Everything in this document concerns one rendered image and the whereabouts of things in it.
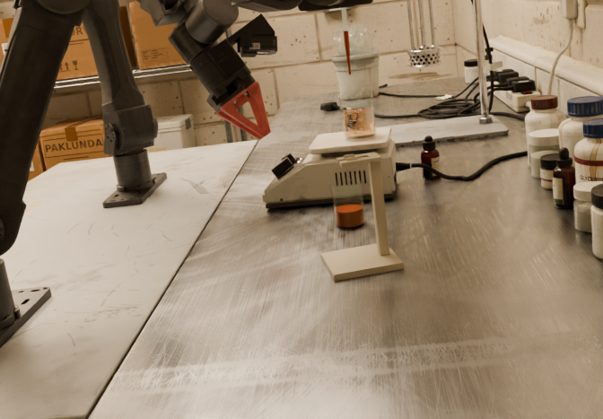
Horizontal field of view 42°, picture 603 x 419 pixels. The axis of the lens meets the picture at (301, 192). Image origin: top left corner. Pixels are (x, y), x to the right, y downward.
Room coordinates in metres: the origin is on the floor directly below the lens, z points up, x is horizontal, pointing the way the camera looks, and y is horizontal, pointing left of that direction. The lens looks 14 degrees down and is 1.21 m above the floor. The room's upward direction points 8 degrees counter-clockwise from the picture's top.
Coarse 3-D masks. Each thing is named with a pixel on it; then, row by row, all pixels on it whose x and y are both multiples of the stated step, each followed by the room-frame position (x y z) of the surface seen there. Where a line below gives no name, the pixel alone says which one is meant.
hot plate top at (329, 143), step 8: (376, 128) 1.22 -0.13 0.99; (384, 128) 1.22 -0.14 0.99; (320, 136) 1.22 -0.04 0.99; (328, 136) 1.21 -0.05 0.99; (336, 136) 1.20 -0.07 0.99; (344, 136) 1.19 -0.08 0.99; (376, 136) 1.16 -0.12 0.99; (384, 136) 1.15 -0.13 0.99; (312, 144) 1.16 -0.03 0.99; (320, 144) 1.15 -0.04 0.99; (328, 144) 1.14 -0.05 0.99; (336, 144) 1.13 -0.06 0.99; (344, 144) 1.13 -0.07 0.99; (352, 144) 1.12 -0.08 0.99; (360, 144) 1.12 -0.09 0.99; (368, 144) 1.11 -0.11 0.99; (376, 144) 1.11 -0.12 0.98; (384, 144) 1.11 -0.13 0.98; (312, 152) 1.13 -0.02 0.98; (320, 152) 1.13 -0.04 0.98; (328, 152) 1.12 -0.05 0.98; (336, 152) 1.12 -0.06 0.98
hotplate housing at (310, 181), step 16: (304, 160) 1.16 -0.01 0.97; (320, 160) 1.13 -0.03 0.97; (384, 160) 1.10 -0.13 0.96; (288, 176) 1.14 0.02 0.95; (304, 176) 1.13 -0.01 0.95; (320, 176) 1.12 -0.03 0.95; (336, 176) 1.12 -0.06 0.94; (352, 176) 1.11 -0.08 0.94; (368, 176) 1.11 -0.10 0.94; (384, 176) 1.10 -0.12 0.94; (272, 192) 1.14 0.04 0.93; (288, 192) 1.13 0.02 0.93; (304, 192) 1.13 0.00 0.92; (320, 192) 1.12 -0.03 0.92; (368, 192) 1.11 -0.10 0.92; (384, 192) 1.10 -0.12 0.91
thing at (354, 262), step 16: (336, 160) 0.86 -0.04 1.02; (352, 160) 0.84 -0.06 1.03; (368, 160) 0.84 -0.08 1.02; (384, 208) 0.85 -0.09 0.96; (384, 224) 0.85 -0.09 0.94; (384, 240) 0.85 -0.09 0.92; (336, 256) 0.87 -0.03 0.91; (352, 256) 0.86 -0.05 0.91; (368, 256) 0.85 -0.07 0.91; (384, 256) 0.84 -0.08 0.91; (336, 272) 0.81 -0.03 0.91; (352, 272) 0.81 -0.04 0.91; (368, 272) 0.81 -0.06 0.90
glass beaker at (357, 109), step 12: (348, 96) 1.14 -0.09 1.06; (360, 96) 1.14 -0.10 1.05; (372, 96) 1.16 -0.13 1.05; (348, 108) 1.15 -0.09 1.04; (360, 108) 1.14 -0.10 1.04; (372, 108) 1.15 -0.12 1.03; (348, 120) 1.15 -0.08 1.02; (360, 120) 1.14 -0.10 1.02; (372, 120) 1.15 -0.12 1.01; (348, 132) 1.15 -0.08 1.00; (360, 132) 1.14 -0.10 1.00; (372, 132) 1.15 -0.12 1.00
